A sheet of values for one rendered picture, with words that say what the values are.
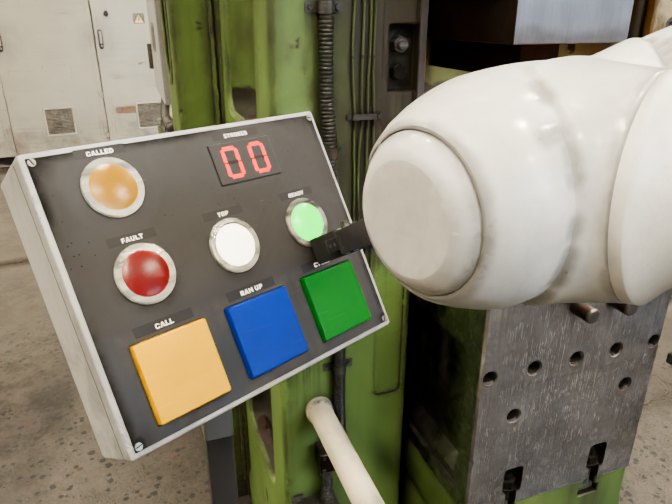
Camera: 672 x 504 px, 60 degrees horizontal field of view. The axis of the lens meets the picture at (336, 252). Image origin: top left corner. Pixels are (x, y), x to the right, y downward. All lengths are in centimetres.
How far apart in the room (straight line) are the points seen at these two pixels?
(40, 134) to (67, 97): 41
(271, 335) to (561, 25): 60
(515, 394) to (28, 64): 535
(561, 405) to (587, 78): 91
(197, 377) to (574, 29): 70
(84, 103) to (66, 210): 541
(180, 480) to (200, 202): 142
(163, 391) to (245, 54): 85
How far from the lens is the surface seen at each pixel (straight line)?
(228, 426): 79
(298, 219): 66
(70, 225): 55
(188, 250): 58
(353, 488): 96
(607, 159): 24
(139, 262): 56
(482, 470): 111
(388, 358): 114
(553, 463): 121
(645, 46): 40
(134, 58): 597
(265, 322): 60
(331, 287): 66
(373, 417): 120
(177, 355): 56
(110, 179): 57
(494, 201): 22
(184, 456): 202
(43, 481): 208
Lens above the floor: 131
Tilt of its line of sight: 23 degrees down
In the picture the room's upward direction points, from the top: straight up
